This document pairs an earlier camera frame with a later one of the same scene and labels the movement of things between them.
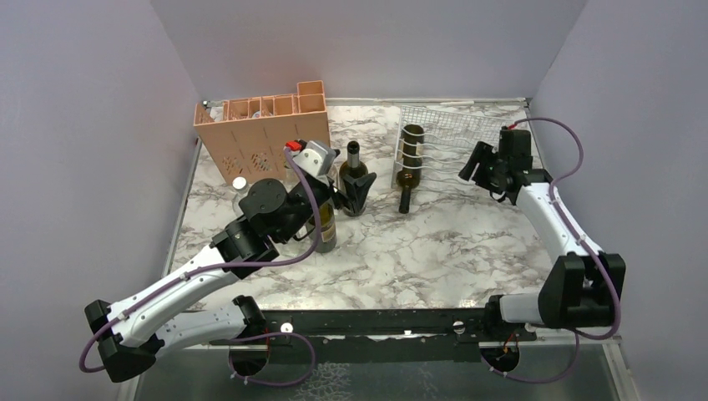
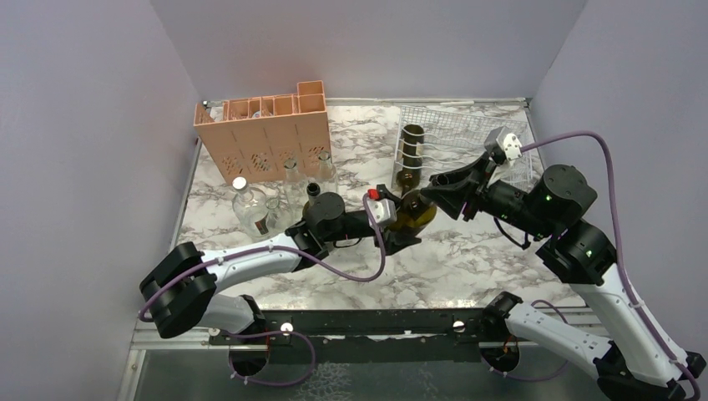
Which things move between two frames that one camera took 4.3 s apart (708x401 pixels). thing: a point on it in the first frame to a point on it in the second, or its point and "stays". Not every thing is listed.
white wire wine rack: [450, 139] stays
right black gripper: [482, 154] to [452, 188]
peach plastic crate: [250, 139] stays
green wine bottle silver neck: [355, 169] to [412, 212]
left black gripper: [356, 190] to [396, 240]
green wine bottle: [409, 176] stays
